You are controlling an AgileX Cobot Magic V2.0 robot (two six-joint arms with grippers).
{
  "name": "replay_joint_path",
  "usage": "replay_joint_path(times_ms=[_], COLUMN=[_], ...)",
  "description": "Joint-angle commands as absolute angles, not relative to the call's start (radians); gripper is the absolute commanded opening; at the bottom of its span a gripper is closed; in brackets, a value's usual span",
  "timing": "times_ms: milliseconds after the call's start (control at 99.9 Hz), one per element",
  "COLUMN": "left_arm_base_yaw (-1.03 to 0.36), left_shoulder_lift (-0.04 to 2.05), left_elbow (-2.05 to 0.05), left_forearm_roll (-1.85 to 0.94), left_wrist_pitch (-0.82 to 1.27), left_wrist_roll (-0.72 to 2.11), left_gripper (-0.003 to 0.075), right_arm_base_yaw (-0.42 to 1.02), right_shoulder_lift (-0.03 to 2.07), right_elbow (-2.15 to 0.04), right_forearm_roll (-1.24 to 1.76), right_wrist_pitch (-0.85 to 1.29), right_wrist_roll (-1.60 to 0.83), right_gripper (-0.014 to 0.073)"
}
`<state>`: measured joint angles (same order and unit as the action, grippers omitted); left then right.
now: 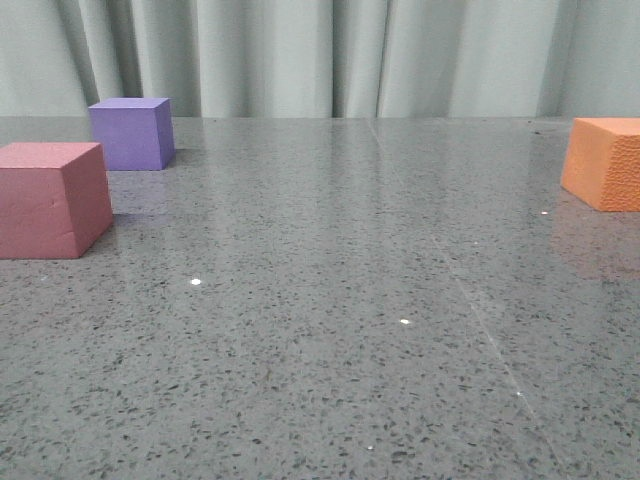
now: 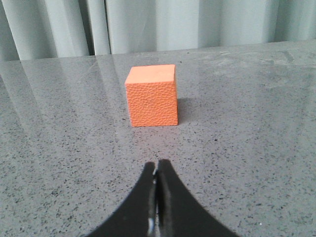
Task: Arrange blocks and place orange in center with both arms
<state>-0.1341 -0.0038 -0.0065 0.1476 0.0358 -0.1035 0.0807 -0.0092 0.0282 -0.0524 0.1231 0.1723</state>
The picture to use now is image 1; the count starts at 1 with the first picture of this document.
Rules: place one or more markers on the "pink foam cube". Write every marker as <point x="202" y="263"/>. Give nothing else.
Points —
<point x="55" y="200"/>

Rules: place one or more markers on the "purple foam cube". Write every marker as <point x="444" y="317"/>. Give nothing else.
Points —
<point x="135" y="133"/>

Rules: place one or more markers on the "pale green curtain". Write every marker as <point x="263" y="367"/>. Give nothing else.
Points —
<point x="324" y="58"/>

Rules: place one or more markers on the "orange foam cube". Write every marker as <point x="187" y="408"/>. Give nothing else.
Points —
<point x="601" y="166"/>

